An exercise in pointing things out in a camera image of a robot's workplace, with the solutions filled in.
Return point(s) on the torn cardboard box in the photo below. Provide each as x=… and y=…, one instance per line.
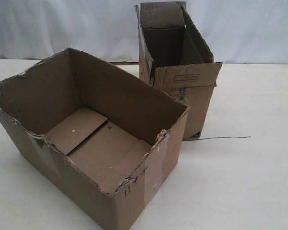
x=116, y=171

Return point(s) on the tall open cardboard box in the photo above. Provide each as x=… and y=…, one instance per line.
x=175, y=58

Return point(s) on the thin dark line marking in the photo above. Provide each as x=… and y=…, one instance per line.
x=197, y=139

